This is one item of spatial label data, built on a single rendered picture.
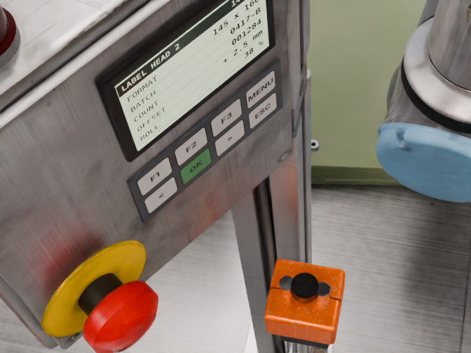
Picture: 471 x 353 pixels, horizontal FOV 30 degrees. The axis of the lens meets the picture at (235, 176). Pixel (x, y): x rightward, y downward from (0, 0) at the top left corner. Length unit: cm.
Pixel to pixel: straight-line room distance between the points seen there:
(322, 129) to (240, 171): 54
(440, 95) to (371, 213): 29
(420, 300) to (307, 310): 41
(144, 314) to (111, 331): 2
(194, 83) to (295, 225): 23
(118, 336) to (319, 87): 65
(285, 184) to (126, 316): 16
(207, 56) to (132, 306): 12
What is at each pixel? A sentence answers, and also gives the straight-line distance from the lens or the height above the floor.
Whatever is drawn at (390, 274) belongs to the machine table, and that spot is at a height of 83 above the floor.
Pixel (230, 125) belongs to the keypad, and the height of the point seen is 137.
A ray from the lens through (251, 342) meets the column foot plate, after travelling 92.
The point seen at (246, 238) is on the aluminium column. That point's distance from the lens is 60.
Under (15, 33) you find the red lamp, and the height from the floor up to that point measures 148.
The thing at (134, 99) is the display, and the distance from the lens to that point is 33.
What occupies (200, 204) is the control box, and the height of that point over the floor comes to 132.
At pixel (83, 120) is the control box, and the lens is 32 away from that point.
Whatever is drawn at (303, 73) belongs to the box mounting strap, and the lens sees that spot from 47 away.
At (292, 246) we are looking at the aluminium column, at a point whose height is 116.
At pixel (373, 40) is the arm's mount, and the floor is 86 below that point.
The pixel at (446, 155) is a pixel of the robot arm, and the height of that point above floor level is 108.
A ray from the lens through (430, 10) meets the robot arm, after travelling 84.
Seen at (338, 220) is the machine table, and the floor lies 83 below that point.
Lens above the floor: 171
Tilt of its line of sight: 61 degrees down
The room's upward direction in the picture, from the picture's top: 9 degrees counter-clockwise
